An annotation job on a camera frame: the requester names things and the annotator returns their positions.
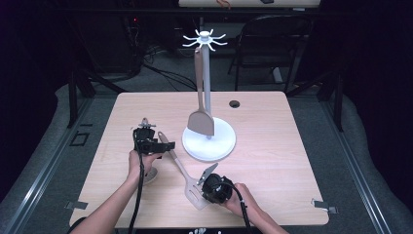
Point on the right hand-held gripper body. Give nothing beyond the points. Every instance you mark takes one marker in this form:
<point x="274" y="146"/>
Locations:
<point x="216" y="191"/>

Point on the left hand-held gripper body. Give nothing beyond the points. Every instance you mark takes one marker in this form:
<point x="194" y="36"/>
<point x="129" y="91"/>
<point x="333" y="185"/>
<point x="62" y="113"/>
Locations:
<point x="145" y="139"/>

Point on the beige slotted spatula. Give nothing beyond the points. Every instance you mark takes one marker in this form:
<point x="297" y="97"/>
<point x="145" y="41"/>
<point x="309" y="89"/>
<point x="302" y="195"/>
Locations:
<point x="181" y="169"/>

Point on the beige solid spatula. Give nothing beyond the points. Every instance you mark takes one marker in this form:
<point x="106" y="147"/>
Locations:
<point x="201" y="125"/>

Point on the white utensil rack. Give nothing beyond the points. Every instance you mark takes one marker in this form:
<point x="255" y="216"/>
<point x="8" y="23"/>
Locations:
<point x="209" y="148"/>

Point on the person's left hand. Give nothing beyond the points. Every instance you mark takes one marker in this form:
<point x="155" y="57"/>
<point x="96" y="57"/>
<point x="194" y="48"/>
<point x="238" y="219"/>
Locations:
<point x="139" y="165"/>

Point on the person's right hand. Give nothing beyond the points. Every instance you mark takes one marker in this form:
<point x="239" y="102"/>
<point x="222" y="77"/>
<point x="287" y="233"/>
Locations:
<point x="242" y="201"/>

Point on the person's dark printed clothing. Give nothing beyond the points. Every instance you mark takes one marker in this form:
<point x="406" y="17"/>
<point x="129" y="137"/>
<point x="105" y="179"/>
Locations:
<point x="162" y="231"/>

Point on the black metal stand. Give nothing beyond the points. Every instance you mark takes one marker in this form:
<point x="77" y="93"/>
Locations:
<point x="73" y="107"/>
<point x="339" y="107"/>

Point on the black folding chair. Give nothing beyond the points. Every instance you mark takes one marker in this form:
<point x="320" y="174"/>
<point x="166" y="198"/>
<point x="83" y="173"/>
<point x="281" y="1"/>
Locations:
<point x="269" y="60"/>

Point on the metal table corner bracket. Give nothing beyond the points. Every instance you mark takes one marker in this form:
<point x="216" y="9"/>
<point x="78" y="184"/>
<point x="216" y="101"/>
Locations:
<point x="323" y="205"/>
<point x="77" y="205"/>

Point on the aluminium floor rail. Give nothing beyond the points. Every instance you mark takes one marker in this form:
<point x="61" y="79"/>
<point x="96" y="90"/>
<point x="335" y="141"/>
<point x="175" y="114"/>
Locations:
<point x="41" y="175"/>
<point x="356" y="172"/>

